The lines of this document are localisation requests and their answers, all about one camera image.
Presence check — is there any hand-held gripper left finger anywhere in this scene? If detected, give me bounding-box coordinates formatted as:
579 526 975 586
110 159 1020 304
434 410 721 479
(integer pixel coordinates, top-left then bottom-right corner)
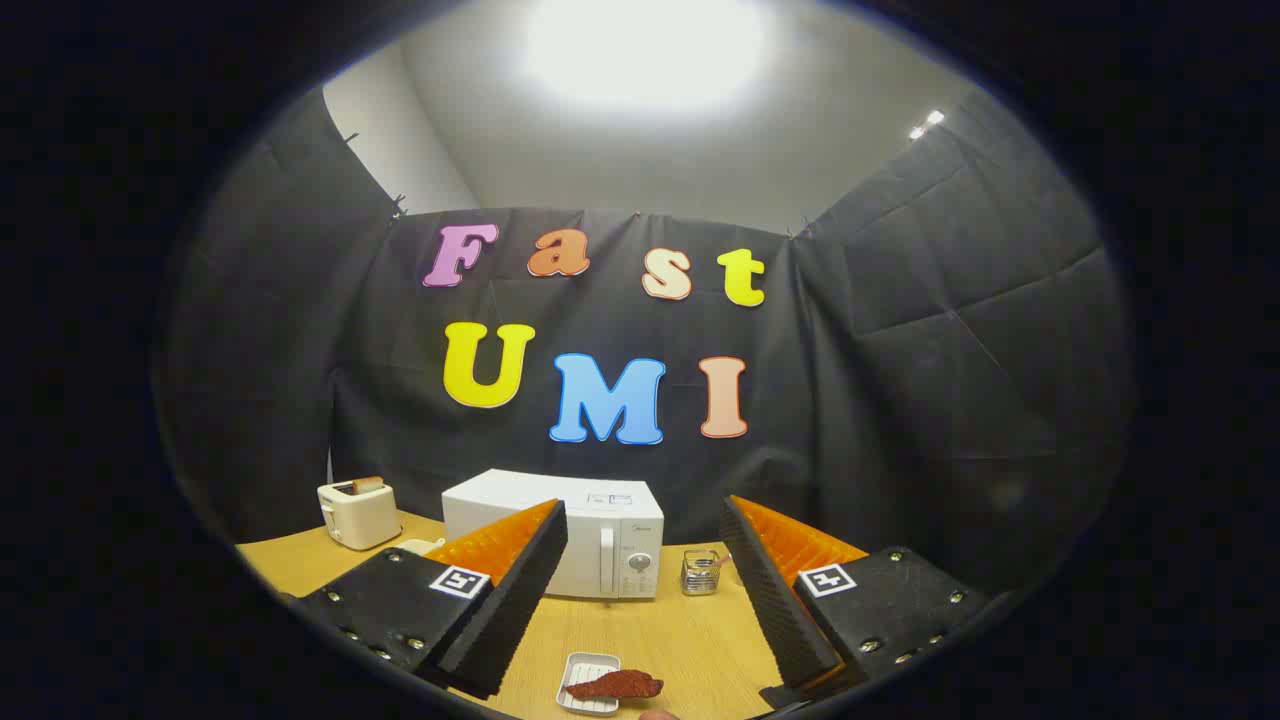
295 498 569 701

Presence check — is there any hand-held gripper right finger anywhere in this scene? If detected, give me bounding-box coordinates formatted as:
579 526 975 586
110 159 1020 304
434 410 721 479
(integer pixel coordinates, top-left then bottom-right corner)
720 495 991 711

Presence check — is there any white toaster oven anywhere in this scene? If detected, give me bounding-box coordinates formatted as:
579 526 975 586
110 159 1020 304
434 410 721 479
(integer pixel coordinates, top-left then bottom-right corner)
441 468 665 601

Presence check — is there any brown cooked meat piece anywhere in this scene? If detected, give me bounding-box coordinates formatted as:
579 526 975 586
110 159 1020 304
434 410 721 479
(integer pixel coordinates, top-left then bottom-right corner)
566 669 665 700

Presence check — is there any cream pop-up toaster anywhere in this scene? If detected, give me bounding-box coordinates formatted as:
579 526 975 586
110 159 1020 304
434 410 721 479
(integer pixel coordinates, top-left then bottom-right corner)
317 480 403 551

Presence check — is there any small white rectangular tray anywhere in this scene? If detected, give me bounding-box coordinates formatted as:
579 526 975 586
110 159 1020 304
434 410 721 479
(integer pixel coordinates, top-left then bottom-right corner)
556 652 622 718

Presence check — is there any bright ceiling light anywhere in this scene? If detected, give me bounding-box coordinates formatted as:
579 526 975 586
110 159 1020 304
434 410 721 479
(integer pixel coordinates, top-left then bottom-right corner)
525 0 766 106

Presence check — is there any metal wire basket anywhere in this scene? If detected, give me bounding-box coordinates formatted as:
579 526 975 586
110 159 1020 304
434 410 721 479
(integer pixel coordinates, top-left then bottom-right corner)
681 548 723 597

